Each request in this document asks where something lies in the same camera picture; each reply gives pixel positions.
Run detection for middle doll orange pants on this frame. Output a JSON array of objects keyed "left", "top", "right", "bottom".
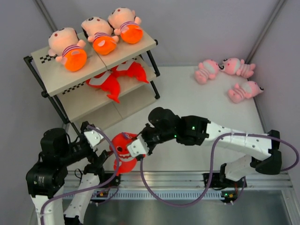
[{"left": 81, "top": 16, "right": 119, "bottom": 55}]

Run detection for pink plush top right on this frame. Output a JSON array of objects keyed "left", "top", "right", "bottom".
[{"left": 219, "top": 58, "right": 256, "bottom": 79}]

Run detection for white slotted cable duct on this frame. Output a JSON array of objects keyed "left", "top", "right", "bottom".
[{"left": 63, "top": 189, "right": 225, "bottom": 201}]

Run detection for beige three-tier shelf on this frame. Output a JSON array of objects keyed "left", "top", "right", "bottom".
[{"left": 24, "top": 34, "right": 160, "bottom": 132}]

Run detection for right doll orange pants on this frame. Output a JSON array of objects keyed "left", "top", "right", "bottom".
[{"left": 108, "top": 7, "right": 143, "bottom": 44}]

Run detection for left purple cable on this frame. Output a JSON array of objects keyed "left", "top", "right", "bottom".
[{"left": 39, "top": 125, "right": 120, "bottom": 225}]

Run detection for red plush fish white face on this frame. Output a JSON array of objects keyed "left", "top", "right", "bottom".
[{"left": 112, "top": 132, "right": 137, "bottom": 176}]

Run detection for pink plush left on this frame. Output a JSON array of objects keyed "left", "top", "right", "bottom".
[{"left": 194, "top": 59, "right": 219, "bottom": 84}]

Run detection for left doll orange pants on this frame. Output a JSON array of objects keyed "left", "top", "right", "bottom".
[{"left": 48, "top": 27, "right": 87, "bottom": 72}]

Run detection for pink plush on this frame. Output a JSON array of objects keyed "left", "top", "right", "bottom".
[
  {"left": 219, "top": 58, "right": 256, "bottom": 79},
  {"left": 194, "top": 59, "right": 219, "bottom": 84},
  {"left": 227, "top": 81, "right": 264, "bottom": 104}
]

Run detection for doll orange pants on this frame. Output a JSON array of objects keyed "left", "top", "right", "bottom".
[
  {"left": 81, "top": 16, "right": 119, "bottom": 55},
  {"left": 108, "top": 7, "right": 143, "bottom": 44},
  {"left": 48, "top": 27, "right": 87, "bottom": 72}
]

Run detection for pink plush lower right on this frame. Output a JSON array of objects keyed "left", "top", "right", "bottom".
[{"left": 227, "top": 81, "right": 264, "bottom": 104}]

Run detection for wrist white camera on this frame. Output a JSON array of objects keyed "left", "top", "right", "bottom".
[
  {"left": 83, "top": 129, "right": 104, "bottom": 148},
  {"left": 127, "top": 135, "right": 149, "bottom": 158}
]

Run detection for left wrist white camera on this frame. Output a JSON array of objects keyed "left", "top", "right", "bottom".
[{"left": 83, "top": 129, "right": 104, "bottom": 148}]

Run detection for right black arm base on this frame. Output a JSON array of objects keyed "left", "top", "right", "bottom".
[{"left": 209, "top": 172, "right": 244, "bottom": 190}]

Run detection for aluminium mounting rail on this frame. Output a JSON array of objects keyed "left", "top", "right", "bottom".
[{"left": 63, "top": 170, "right": 293, "bottom": 190}]

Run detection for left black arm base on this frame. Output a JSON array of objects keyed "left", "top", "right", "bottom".
[{"left": 103, "top": 172, "right": 121, "bottom": 188}]

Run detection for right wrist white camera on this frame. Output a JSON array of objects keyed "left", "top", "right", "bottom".
[{"left": 127, "top": 135, "right": 149, "bottom": 158}]

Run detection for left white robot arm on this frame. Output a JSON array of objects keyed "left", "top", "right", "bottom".
[{"left": 26, "top": 121, "right": 109, "bottom": 225}]

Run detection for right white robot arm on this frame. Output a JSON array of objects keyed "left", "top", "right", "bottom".
[{"left": 137, "top": 107, "right": 282, "bottom": 186}]

